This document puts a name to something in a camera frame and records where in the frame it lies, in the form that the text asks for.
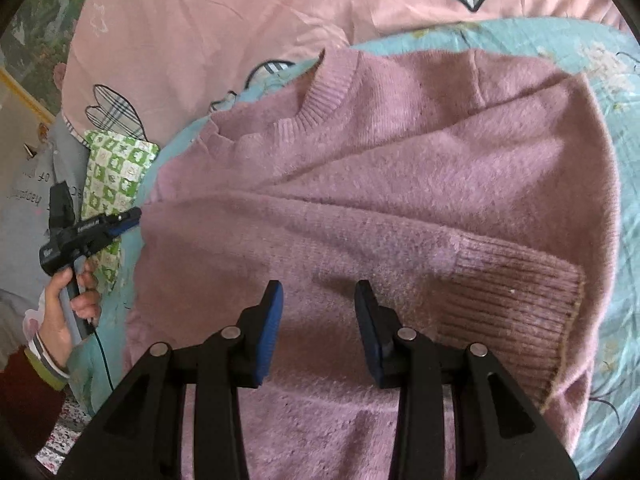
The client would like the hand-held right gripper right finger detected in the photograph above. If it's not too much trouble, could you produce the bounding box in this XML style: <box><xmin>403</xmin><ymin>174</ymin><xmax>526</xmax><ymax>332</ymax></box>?
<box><xmin>354</xmin><ymin>280</ymin><xmax>581</xmax><ymax>480</ymax></box>

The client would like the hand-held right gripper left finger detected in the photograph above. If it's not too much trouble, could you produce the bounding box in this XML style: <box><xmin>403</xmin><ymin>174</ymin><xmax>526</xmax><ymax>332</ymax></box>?
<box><xmin>56</xmin><ymin>280</ymin><xmax>285</xmax><ymax>480</ymax></box>

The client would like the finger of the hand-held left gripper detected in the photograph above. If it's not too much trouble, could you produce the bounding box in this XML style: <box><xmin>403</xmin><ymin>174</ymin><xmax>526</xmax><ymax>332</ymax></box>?
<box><xmin>102</xmin><ymin>206</ymin><xmax>142</xmax><ymax>237</ymax></box>

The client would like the pink knitted sweater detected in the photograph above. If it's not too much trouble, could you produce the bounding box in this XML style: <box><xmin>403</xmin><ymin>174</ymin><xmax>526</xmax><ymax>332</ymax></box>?
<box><xmin>122</xmin><ymin>47</ymin><xmax>623</xmax><ymax>480</ymax></box>

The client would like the person's left forearm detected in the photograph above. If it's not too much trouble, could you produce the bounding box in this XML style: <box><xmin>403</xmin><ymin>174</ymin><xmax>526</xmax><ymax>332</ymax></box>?
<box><xmin>0</xmin><ymin>332</ymin><xmax>71</xmax><ymax>461</ymax></box>

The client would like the person's left hand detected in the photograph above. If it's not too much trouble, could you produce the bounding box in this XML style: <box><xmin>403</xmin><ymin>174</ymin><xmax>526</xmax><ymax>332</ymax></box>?
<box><xmin>29</xmin><ymin>260</ymin><xmax>101</xmax><ymax>366</ymax></box>

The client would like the green checked pillow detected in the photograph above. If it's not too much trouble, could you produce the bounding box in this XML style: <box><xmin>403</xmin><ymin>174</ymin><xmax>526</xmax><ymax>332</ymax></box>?
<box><xmin>80</xmin><ymin>130</ymin><xmax>161</xmax><ymax>296</ymax></box>

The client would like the grey printed pillow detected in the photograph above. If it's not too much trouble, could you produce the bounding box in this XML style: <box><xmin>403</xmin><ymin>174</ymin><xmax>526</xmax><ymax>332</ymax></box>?
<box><xmin>0</xmin><ymin>115</ymin><xmax>93</xmax><ymax>301</ymax></box>

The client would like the small-flowered cloth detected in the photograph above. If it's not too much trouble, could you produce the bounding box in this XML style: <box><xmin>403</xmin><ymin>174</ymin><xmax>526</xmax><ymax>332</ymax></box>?
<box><xmin>37</xmin><ymin>395</ymin><xmax>96</xmax><ymax>467</ymax></box>

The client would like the pink duvet with plaid hearts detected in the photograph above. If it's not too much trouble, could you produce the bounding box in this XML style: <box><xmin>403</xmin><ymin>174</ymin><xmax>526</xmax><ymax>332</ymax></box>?
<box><xmin>60</xmin><ymin>0</ymin><xmax>631</xmax><ymax>156</ymax></box>

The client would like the teal floral bed sheet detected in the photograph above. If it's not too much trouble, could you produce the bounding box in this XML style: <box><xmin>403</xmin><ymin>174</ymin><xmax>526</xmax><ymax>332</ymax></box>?
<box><xmin>67</xmin><ymin>17</ymin><xmax>640</xmax><ymax>480</ymax></box>

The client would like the black cable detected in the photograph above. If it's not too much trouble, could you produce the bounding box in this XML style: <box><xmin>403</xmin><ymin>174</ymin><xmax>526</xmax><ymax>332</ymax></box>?
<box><xmin>91</xmin><ymin>322</ymin><xmax>115</xmax><ymax>392</ymax></box>

